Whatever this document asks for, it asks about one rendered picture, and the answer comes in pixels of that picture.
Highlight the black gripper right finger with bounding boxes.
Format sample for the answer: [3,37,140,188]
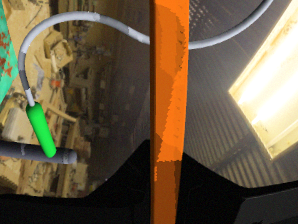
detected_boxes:
[176,152,298,224]

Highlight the thin grey bent wire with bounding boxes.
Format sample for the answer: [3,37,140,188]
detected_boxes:
[0,0,273,164]

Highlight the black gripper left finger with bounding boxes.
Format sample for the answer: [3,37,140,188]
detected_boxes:
[0,140,150,224]

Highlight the orange handle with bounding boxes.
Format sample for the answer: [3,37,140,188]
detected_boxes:
[149,0,189,224]

